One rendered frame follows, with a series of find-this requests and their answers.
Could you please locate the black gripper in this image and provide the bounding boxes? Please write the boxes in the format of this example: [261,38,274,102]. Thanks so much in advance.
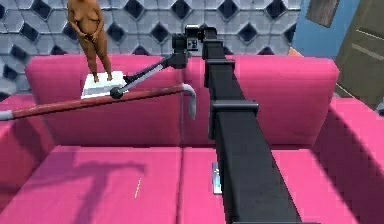
[109,32,190,101]

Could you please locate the brown human statue white base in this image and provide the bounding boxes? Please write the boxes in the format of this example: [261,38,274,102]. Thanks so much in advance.
[67,0,130,100]

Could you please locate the pink sofa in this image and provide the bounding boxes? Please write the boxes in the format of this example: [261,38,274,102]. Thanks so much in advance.
[0,53,384,224]

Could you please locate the red crowbar grey ends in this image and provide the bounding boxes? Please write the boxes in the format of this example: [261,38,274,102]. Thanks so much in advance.
[0,83,198,122]

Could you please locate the small yellow pencil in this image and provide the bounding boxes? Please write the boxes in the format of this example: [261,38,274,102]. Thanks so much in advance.
[133,177,143,200]

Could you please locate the small orange object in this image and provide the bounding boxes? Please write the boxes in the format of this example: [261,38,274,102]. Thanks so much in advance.
[287,46,305,58]

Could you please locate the olive green room door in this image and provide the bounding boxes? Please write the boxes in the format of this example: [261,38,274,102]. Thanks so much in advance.
[334,0,384,110]

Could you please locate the brown framed wall picture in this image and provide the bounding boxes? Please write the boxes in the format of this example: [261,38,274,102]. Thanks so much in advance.
[305,0,341,29]

